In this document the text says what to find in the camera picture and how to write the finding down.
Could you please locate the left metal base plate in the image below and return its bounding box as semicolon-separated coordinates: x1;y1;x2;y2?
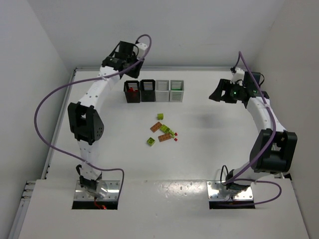
74;180;120;201

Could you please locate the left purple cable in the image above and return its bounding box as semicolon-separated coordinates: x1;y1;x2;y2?
33;34;153;197

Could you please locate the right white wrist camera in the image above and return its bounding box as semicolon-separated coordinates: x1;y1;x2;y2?
230;67;245;84

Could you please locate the lime small lego brick top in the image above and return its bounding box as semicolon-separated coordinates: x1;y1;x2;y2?
157;114;164;120

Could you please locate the white slotted container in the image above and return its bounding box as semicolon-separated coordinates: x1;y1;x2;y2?
155;80;169;102
169;80;184;102

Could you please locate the black slotted container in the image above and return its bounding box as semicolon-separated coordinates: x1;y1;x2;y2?
140;79;156;102
123;80;141;103

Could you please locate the metal base plate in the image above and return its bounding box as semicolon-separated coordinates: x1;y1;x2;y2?
206;181;254;202
74;180;120;201

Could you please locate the brown lego brick lower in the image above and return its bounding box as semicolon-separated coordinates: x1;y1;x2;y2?
158;133;172;142

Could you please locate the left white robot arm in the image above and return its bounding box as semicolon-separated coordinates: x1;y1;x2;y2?
67;41;148;198

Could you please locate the brown lego brick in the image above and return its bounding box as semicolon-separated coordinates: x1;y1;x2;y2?
158;133;172;142
150;122;162;132

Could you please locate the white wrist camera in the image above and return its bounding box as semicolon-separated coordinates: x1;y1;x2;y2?
136;43;148;58
230;67;245;84

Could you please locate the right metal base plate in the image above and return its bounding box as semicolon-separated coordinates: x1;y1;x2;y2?
206;181;254;202

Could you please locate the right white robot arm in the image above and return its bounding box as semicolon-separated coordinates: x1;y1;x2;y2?
209;69;298;192

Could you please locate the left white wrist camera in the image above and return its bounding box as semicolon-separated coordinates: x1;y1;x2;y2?
136;43;148;58

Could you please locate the brown lego brick upper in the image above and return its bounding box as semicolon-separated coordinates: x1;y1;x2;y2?
150;122;162;132

